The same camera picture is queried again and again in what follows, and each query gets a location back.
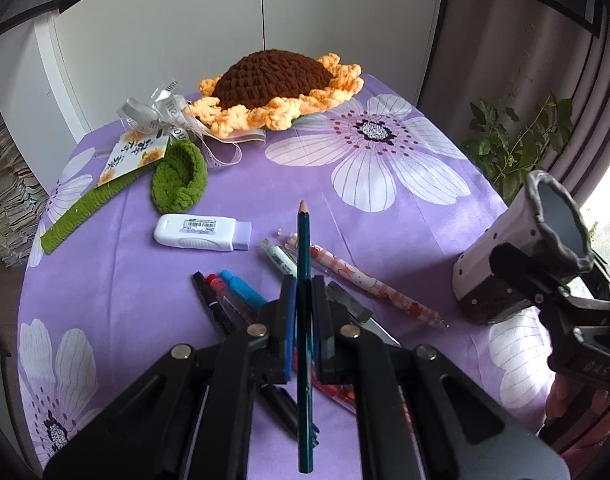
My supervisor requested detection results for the blue pen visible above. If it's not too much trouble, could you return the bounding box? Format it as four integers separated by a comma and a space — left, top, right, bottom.
219, 270, 268, 312

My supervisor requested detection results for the pink patterned pen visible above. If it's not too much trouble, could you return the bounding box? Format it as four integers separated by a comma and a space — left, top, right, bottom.
311, 243, 448, 330

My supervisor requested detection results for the pale green pen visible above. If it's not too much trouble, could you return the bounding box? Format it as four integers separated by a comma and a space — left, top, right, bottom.
262, 238, 297, 278

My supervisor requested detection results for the black marker pen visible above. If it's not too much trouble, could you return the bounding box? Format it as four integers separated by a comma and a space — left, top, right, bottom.
192, 272, 297, 440

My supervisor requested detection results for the dark green pencil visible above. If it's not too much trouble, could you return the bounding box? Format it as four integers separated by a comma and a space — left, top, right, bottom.
295, 200, 314, 474

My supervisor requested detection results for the grey white pen holder cup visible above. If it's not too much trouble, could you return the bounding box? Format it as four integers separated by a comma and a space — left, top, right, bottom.
453, 170, 594, 325

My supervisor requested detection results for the black utility knife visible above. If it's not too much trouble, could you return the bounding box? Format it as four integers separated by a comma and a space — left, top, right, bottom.
327, 281, 401, 348

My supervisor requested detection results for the white correction tape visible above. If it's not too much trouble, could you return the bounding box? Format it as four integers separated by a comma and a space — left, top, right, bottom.
153, 214, 252, 252

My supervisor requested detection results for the purple floral tablecloth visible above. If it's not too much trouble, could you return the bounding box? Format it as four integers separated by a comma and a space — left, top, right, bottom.
18, 77, 552, 463

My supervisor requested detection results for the sunflower gift tag card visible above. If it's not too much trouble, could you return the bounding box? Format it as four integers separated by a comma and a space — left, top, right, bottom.
96, 129, 169, 188

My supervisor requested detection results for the green potted plant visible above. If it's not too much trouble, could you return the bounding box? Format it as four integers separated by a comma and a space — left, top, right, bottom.
462, 92, 573, 204

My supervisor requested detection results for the crochet sunflower head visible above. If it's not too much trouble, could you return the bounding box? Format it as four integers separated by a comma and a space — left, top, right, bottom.
183, 49, 363, 139

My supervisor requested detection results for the silver ribbon bow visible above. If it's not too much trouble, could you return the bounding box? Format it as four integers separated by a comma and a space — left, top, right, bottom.
117, 79, 266, 168

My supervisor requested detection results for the green crochet stem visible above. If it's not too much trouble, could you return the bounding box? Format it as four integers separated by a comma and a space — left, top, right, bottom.
40, 166, 151, 255

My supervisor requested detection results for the white cabinet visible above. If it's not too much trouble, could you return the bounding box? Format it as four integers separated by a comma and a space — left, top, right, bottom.
0, 0, 439, 188

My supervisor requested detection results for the stack of books on floor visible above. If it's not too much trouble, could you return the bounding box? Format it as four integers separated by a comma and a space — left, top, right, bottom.
0, 112, 48, 266

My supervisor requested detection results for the grey curtain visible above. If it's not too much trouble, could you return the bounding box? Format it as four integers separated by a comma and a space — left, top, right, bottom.
419, 0, 610, 204

